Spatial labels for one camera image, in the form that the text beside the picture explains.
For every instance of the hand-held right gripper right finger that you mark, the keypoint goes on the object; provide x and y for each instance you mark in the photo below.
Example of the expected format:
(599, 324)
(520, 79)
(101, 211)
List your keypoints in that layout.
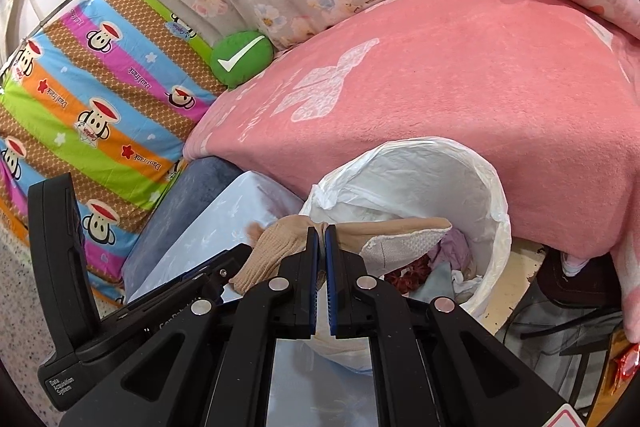
(330, 267)

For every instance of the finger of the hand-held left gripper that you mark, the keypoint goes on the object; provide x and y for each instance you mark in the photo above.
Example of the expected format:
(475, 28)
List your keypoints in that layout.
(220, 264)

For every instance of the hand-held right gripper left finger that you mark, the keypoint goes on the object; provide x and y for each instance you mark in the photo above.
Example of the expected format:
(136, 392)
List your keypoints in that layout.
(312, 267)

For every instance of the beige knit sock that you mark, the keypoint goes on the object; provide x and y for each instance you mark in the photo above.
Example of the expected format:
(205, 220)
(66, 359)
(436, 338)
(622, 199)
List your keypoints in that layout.
(270, 247)

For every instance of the bin with white plastic bag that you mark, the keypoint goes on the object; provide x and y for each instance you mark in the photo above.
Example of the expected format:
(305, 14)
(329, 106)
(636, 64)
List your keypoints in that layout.
(450, 177)

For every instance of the light blue covered box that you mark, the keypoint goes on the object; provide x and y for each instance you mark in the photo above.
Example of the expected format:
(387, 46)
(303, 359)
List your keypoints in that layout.
(215, 227)

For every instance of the blue-grey velvet cushion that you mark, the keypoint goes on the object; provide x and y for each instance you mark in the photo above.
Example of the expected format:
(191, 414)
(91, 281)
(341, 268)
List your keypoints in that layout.
(190, 202)

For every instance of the light blue cloth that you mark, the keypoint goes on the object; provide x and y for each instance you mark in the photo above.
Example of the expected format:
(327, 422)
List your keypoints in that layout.
(432, 284)

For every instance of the purple cloth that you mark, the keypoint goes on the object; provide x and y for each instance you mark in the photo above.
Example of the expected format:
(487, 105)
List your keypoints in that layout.
(452, 249)

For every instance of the small white tissue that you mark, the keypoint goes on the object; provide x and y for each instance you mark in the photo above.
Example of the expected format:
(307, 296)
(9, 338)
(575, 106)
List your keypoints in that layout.
(465, 281)

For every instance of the striped cartoon monkey blanket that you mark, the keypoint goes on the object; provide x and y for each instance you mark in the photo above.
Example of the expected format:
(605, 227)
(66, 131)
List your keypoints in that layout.
(100, 107)

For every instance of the green round check mark cushion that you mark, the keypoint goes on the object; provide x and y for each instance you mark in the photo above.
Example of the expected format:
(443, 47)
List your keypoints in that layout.
(240, 59)

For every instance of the pink fleece blanket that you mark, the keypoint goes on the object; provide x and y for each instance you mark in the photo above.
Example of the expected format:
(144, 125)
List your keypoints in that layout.
(450, 82)

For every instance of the red snack packet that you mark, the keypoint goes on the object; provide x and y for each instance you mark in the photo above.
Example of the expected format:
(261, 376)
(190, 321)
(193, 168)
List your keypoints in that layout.
(627, 364)

